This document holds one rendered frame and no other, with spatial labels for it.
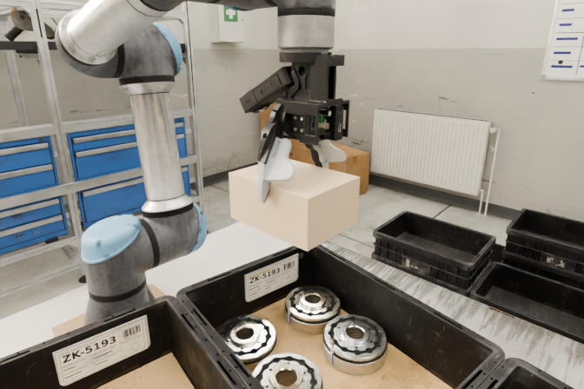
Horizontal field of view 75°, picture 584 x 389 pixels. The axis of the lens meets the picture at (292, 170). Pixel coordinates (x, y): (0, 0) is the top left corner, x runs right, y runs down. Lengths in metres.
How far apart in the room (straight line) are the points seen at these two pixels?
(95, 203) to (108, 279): 1.65
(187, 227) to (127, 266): 0.15
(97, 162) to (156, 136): 1.59
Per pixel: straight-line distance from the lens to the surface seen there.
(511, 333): 1.05
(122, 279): 0.88
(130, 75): 0.87
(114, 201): 2.55
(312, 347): 0.70
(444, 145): 3.44
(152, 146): 0.88
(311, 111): 0.48
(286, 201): 0.51
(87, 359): 0.67
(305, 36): 0.49
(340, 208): 0.55
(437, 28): 3.55
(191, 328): 0.62
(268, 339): 0.68
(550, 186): 3.43
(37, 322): 1.12
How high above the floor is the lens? 1.31
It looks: 18 degrees down
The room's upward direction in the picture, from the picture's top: straight up
